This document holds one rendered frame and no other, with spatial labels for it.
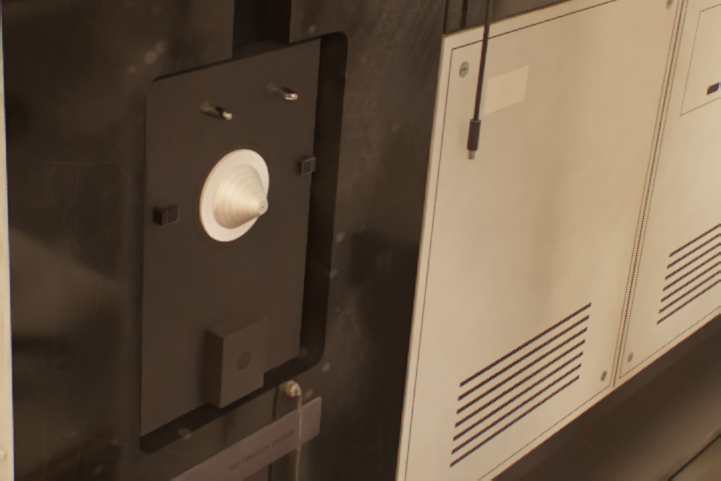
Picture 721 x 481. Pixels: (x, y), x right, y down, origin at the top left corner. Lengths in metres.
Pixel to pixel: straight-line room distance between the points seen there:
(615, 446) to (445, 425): 0.38
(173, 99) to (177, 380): 0.20
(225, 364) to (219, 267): 0.07
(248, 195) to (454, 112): 0.24
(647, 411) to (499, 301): 0.46
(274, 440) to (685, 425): 0.72
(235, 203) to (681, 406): 0.90
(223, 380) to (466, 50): 0.32
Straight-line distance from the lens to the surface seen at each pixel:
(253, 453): 0.97
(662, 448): 1.55
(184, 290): 0.86
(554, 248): 1.25
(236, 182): 0.85
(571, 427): 1.52
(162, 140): 0.81
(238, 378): 0.91
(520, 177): 1.15
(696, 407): 1.64
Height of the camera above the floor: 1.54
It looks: 23 degrees down
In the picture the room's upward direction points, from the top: 5 degrees clockwise
